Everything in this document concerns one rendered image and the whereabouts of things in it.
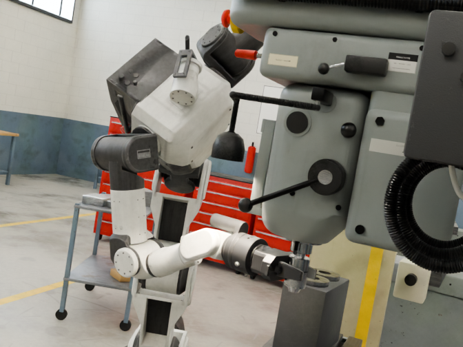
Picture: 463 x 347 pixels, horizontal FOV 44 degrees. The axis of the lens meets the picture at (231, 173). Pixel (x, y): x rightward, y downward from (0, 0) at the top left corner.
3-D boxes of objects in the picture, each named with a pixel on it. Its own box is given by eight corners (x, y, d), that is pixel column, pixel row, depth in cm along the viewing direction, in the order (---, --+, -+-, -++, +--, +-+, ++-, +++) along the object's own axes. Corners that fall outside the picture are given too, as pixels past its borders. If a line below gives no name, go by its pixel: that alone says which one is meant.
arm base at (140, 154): (99, 182, 157) (84, 144, 153) (131, 161, 166) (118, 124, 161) (136, 185, 148) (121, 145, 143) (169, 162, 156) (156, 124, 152)
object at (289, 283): (297, 290, 122) (302, 264, 122) (280, 284, 125) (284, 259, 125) (309, 288, 126) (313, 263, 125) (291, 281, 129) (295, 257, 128)
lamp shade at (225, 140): (212, 155, 131) (216, 129, 131) (243, 161, 131) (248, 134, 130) (209, 157, 124) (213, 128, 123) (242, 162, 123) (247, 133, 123)
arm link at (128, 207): (103, 274, 153) (97, 191, 150) (135, 262, 164) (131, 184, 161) (136, 279, 147) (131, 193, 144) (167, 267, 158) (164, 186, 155)
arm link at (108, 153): (96, 188, 154) (93, 137, 153) (122, 184, 161) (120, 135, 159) (125, 191, 147) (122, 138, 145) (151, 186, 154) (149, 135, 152)
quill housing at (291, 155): (248, 234, 118) (274, 78, 116) (276, 224, 137) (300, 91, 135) (340, 255, 111) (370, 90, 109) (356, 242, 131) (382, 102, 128)
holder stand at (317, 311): (271, 348, 154) (284, 275, 153) (300, 328, 174) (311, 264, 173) (313, 362, 149) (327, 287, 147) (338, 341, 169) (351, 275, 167)
